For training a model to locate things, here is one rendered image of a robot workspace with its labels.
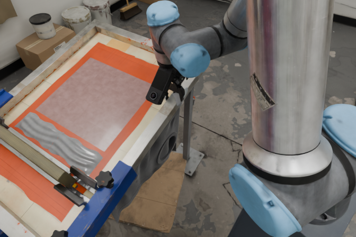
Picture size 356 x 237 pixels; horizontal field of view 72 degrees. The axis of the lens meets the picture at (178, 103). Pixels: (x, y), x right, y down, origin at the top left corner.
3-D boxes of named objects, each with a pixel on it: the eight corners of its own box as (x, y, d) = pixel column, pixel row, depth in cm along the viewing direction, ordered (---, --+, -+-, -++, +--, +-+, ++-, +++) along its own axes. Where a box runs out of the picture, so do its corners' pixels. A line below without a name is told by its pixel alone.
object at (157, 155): (165, 140, 132) (162, 98, 108) (179, 147, 129) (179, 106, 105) (106, 217, 105) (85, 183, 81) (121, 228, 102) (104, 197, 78)
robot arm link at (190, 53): (228, 43, 51) (201, 16, 57) (181, 58, 48) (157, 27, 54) (222, 70, 58) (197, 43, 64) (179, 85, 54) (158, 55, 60)
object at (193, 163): (180, 142, 205) (183, 44, 134) (204, 154, 197) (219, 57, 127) (166, 163, 192) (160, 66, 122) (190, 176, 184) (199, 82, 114)
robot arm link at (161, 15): (153, 24, 53) (139, 5, 57) (161, 60, 62) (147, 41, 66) (186, 11, 54) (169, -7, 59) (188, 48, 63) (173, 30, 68)
